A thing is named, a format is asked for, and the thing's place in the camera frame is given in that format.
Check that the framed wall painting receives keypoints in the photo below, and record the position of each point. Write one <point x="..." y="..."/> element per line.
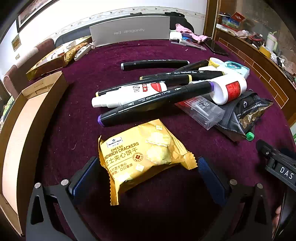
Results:
<point x="32" y="10"/>

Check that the wooden sideboard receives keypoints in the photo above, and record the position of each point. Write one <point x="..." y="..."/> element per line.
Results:
<point x="254" y="58"/>

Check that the brown upholstered chair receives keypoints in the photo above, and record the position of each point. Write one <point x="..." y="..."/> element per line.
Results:
<point x="27" y="60"/>

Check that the black snack packet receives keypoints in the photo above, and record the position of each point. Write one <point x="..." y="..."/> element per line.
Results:
<point x="245" y="111"/>

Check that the colourful boxes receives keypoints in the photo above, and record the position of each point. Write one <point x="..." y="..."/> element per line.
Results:
<point x="231" y="20"/>

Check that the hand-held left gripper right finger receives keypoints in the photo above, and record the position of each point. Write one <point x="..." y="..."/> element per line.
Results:
<point x="212" y="182"/>

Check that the white cylindrical container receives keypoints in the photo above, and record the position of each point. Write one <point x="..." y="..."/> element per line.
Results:
<point x="207" y="68"/>

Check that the person's right hand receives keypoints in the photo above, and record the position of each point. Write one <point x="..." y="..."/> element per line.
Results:
<point x="277" y="217"/>

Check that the grey shoe box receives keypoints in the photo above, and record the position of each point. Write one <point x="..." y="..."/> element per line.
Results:
<point x="129" y="31"/>

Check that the black marker green cap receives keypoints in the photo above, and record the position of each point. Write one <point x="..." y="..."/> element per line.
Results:
<point x="250" y="136"/>

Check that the white remote control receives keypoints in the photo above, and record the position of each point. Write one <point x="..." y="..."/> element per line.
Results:
<point x="82" y="52"/>

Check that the small gold wall plaque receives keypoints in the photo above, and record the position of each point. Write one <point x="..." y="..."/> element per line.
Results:
<point x="16" y="41"/>

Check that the black marker purple cap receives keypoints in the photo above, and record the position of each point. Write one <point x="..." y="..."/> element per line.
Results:
<point x="150" y="102"/>

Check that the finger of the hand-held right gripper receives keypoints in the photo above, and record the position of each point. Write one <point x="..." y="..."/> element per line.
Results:
<point x="266" y="149"/>

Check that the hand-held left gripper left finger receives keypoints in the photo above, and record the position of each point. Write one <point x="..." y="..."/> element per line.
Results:
<point x="85" y="179"/>

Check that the white bottle red label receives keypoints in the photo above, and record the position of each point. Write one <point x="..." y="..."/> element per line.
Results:
<point x="222" y="90"/>

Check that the black phone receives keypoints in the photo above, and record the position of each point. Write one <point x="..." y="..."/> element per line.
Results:
<point x="216" y="47"/>

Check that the small white box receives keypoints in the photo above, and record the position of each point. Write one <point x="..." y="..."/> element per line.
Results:
<point x="174" y="36"/>

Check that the cardboard box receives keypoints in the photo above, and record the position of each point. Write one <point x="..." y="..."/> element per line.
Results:
<point x="20" y="129"/>

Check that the small yellow box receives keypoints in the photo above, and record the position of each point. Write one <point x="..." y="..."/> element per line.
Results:
<point x="264" y="51"/>

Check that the green cloth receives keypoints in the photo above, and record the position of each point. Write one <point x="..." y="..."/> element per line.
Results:
<point x="7" y="106"/>

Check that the clear plastic case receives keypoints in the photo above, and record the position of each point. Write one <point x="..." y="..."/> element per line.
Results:
<point x="203" y="111"/>

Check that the teal tissue pack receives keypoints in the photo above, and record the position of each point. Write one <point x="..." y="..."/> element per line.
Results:
<point x="235" y="68"/>

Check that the black marker yellow cap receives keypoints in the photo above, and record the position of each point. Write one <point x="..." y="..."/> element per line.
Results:
<point x="171" y="80"/>

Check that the clear plastic ruler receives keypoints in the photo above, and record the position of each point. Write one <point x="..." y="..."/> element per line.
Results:
<point x="189" y="45"/>

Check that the black marker dark cap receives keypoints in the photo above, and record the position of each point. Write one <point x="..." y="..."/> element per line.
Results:
<point x="194" y="65"/>

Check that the black marker grey cap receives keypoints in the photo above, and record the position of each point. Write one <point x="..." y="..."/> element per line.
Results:
<point x="155" y="64"/>

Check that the black bag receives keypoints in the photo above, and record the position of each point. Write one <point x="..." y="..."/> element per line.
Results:
<point x="182" y="20"/>

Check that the gold gift box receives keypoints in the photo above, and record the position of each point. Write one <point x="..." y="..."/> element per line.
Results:
<point x="46" y="64"/>

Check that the white glue tube red label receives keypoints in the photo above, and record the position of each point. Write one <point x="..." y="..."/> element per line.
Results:
<point x="129" y="95"/>

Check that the pink cloth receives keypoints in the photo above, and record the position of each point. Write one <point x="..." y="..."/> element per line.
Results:
<point x="185" y="30"/>

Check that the yellow cracker packet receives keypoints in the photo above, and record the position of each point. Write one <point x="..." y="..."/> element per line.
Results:
<point x="138" y="153"/>

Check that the white roll yellow rim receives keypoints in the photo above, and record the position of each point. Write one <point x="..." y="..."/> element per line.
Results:
<point x="216" y="62"/>

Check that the wooden door frame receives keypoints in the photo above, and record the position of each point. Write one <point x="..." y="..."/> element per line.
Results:
<point x="209" y="18"/>

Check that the black marker olive cap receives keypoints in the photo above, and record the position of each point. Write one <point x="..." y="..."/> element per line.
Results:
<point x="203" y="74"/>

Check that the black leather sofa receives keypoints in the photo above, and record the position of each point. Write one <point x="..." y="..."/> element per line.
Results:
<point x="69" y="37"/>

